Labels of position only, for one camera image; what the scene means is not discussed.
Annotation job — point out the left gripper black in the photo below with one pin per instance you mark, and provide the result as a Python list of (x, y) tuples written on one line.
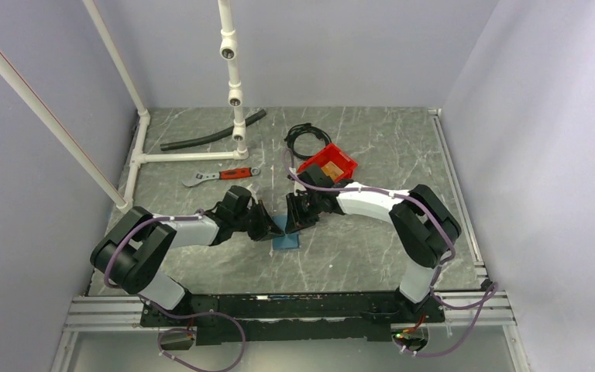
[(267, 229)]

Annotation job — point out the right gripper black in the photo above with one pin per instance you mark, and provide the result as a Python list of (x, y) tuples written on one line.
[(296, 220)]

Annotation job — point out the blue card holder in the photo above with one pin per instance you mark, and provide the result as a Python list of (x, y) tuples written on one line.
[(289, 241)]

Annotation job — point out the red plastic bin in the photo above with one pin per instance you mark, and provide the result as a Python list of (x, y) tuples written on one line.
[(333, 161)]

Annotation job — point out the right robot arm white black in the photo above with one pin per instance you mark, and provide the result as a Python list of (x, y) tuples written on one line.
[(426, 228)]

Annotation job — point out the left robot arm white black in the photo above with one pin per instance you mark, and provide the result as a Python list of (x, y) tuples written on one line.
[(132, 252)]

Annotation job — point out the red handled adjustable wrench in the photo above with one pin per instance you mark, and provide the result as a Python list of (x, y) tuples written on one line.
[(231, 174)]

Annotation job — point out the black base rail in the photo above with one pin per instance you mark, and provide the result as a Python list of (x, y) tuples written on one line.
[(369, 315)]

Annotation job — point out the white PVC pipe frame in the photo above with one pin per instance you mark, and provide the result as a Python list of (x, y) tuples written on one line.
[(229, 51)]

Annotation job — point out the aluminium rail right side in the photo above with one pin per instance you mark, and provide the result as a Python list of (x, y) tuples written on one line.
[(497, 311)]

